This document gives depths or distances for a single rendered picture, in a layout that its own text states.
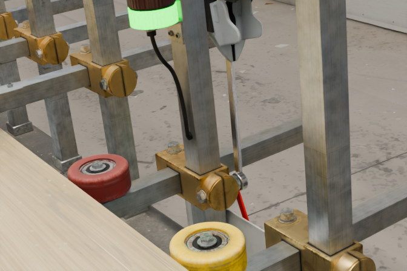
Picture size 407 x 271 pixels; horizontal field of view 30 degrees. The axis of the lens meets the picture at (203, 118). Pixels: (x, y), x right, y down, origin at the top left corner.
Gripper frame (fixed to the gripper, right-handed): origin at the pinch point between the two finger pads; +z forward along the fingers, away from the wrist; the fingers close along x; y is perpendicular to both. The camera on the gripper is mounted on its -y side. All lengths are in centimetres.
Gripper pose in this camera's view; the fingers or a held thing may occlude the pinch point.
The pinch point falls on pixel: (229, 51)
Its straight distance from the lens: 105.0
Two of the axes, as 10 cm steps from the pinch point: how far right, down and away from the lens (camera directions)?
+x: 8.2, -2.9, 5.0
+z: 1.0, 9.2, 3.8
